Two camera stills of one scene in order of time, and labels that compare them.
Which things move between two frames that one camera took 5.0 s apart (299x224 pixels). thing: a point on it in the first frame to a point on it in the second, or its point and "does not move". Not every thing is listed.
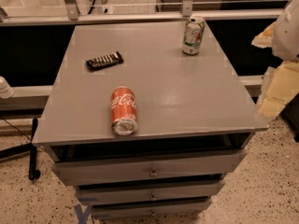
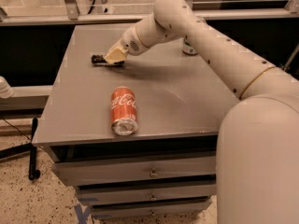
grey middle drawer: (168, 191) does not move
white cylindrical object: (6, 90) does not move
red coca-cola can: (123, 110) does not move
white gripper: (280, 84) to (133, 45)
